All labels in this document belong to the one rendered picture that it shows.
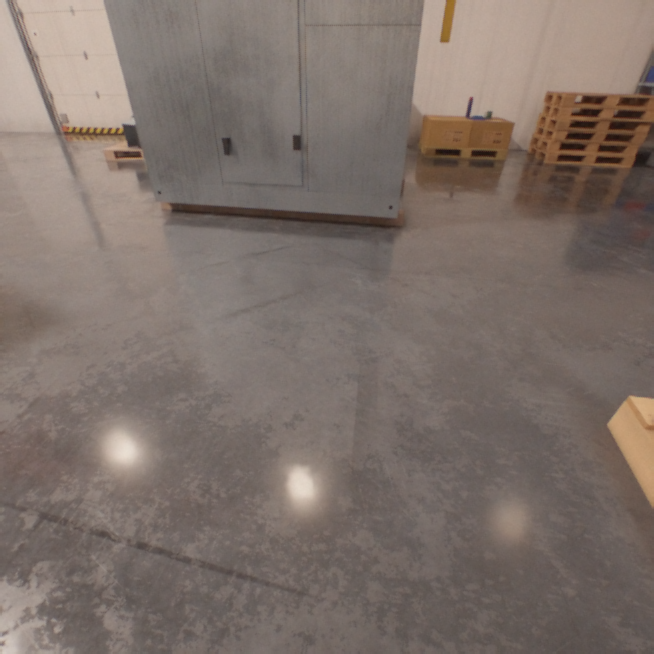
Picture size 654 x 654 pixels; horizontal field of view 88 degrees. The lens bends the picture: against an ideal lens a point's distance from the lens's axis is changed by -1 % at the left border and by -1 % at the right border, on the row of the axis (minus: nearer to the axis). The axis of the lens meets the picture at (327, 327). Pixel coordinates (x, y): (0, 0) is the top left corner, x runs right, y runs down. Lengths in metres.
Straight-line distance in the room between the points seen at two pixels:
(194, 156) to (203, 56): 0.66
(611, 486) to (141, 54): 3.44
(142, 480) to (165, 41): 2.72
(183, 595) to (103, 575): 0.22
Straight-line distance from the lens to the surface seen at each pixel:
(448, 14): 3.45
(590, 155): 6.68
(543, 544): 1.22
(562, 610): 1.17
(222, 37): 2.95
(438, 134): 5.98
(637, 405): 1.52
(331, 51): 2.75
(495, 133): 6.19
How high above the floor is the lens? 1.00
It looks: 36 degrees down
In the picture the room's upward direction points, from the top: 1 degrees clockwise
